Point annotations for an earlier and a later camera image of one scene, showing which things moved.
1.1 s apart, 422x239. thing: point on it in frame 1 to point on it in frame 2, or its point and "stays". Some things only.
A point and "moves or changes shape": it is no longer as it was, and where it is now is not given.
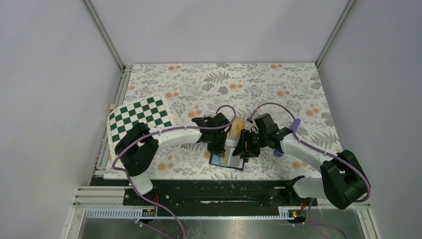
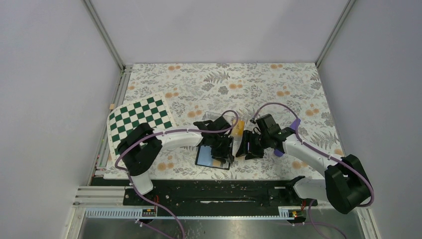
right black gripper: x=250 y=152 stays
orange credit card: x=224 y=161 moves or changes shape
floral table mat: x=285 y=91 stays
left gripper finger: x=219 y=142 to x=227 y=149
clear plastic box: x=237 y=126 stays
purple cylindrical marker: x=279 y=153 stays
